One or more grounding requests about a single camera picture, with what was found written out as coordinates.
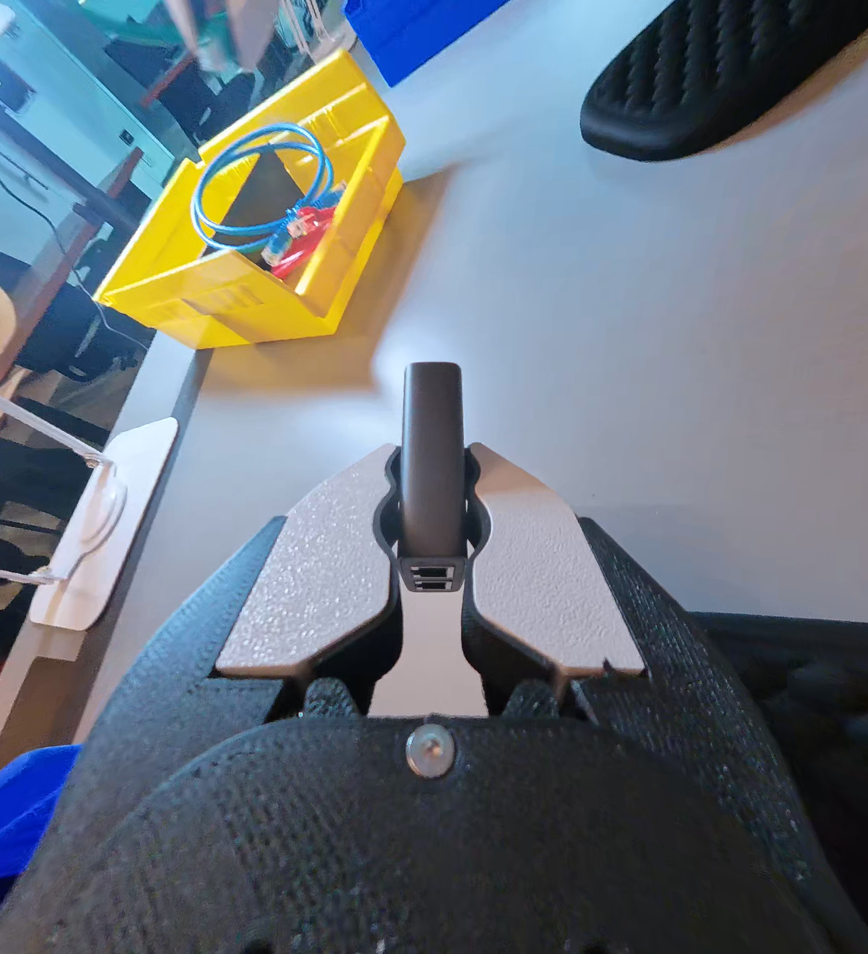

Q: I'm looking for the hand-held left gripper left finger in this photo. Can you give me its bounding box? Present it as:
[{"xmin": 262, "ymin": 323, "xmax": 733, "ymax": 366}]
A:
[{"xmin": 214, "ymin": 443, "xmax": 405, "ymax": 681}]

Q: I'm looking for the black ethernet coupler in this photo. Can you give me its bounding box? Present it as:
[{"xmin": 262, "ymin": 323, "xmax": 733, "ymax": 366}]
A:
[{"xmin": 396, "ymin": 361, "xmax": 472, "ymax": 593}]

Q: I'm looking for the white cabinet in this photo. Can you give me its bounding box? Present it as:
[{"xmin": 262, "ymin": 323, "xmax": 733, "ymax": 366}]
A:
[{"xmin": 0, "ymin": 22, "xmax": 189, "ymax": 254}]

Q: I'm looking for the blue plastic bin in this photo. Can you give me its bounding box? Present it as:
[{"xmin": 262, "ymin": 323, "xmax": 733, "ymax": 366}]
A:
[
  {"xmin": 0, "ymin": 744, "xmax": 83, "ymax": 954},
  {"xmin": 344, "ymin": 0, "xmax": 513, "ymax": 84}
]

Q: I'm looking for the yellow plastic bin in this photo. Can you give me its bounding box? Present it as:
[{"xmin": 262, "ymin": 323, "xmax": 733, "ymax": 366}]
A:
[{"xmin": 93, "ymin": 48, "xmax": 407, "ymax": 350}]

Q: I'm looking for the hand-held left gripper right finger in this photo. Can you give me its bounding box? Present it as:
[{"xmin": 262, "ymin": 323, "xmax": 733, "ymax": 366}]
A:
[{"xmin": 461, "ymin": 441, "xmax": 647, "ymax": 681}]

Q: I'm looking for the blue ethernet cable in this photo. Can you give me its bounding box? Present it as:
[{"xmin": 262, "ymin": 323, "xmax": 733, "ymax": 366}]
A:
[{"xmin": 191, "ymin": 123, "xmax": 345, "ymax": 265}]

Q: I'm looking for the red ethernet cable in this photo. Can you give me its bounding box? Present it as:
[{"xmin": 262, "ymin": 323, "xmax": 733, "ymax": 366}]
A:
[{"xmin": 270, "ymin": 207, "xmax": 338, "ymax": 280}]

